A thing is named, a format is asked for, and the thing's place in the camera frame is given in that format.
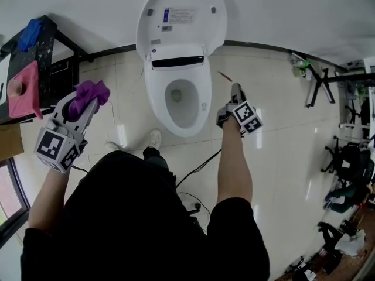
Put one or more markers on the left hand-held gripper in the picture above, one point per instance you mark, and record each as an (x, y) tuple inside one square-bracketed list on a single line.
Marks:
[(55, 145)]

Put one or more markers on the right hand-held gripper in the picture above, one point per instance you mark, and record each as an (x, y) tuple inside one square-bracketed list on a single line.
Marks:
[(246, 114)]

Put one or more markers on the purple cloth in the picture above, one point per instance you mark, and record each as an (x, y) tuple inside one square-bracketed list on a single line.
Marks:
[(88, 94)]

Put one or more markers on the white toilet seat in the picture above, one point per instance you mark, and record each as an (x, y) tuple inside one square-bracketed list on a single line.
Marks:
[(155, 98)]

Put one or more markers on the person's right forearm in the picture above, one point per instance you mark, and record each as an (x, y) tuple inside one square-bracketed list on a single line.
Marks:
[(234, 162)]

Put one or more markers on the person's left forearm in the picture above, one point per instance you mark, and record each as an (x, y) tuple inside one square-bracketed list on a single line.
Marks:
[(48, 198)]

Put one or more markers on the pink cloth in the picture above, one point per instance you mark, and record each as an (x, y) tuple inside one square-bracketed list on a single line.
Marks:
[(27, 98)]

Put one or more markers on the white toilet bowl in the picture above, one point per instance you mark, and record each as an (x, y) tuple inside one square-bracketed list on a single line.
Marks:
[(183, 110)]

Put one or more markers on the blue cloth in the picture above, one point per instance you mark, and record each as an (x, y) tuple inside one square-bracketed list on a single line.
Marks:
[(29, 35)]

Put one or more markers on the white toilet lid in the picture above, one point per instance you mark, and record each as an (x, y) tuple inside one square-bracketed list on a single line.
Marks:
[(181, 10)]

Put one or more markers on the brown stick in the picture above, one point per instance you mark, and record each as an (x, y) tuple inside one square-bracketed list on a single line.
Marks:
[(225, 76)]

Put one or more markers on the person's white shoe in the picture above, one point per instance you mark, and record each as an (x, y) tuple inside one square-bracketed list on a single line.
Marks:
[(155, 137), (115, 145)]

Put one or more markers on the black marbled table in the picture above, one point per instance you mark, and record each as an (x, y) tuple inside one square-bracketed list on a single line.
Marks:
[(44, 57)]

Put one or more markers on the beige cylindrical object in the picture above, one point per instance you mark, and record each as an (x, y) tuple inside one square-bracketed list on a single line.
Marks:
[(15, 87)]

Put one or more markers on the green and white clutter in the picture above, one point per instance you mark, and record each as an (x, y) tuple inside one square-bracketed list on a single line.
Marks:
[(299, 66)]

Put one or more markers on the cardboard box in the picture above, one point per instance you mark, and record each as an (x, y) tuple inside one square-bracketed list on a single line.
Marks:
[(10, 140)]

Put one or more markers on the black metal floor stand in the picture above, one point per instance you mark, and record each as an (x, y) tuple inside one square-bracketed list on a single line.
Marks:
[(317, 83)]

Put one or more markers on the person's black trousers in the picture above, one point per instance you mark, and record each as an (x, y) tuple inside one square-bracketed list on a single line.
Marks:
[(156, 159)]

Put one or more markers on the black desk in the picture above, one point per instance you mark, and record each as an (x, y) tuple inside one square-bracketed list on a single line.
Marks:
[(354, 78)]

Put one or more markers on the black office chair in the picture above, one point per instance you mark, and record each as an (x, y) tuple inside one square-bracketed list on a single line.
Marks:
[(351, 159)]

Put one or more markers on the person's black shirt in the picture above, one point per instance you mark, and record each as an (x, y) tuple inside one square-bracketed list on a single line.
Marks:
[(132, 230)]

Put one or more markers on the dark window frame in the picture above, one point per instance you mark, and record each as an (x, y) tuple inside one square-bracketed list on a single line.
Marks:
[(16, 212)]

